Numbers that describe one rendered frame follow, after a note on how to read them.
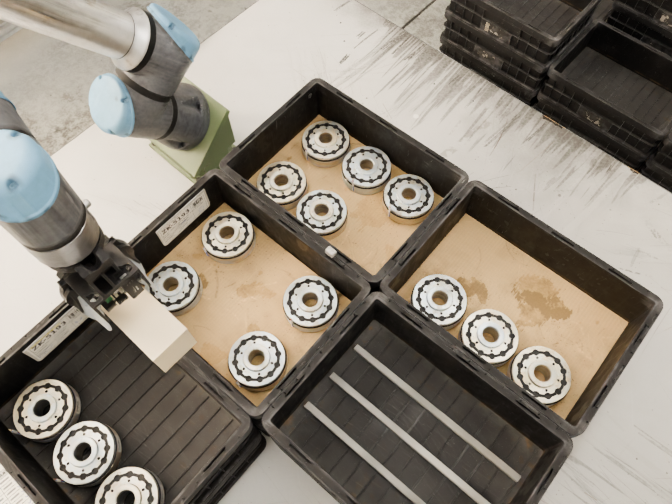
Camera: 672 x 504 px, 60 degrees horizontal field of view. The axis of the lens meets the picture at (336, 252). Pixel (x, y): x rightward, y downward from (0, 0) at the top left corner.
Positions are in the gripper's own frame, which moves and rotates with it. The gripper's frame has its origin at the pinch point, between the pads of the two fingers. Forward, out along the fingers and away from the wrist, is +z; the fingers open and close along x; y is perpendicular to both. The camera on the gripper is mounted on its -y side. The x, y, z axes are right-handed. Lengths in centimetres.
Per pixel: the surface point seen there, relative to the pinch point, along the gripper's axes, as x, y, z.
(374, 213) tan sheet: 47, 10, 26
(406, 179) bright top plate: 56, 11, 23
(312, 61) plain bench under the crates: 78, -37, 39
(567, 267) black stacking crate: 60, 46, 22
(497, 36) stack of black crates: 139, -14, 59
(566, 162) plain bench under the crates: 95, 31, 39
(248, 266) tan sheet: 21.5, -0.7, 26.0
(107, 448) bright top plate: -18.1, 6.9, 23.2
